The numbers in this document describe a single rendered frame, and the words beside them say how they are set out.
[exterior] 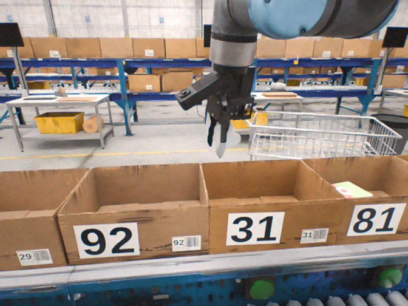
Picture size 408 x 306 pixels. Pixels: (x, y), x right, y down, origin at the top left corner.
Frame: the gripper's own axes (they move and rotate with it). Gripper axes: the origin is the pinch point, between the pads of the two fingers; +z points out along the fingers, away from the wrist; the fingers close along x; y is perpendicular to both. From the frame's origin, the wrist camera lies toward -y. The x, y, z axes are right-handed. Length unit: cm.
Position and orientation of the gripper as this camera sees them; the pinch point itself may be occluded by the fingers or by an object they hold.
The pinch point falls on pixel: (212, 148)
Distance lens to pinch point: 60.8
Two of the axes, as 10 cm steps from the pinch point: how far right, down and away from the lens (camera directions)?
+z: -0.7, 8.4, 5.4
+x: -3.8, -5.2, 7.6
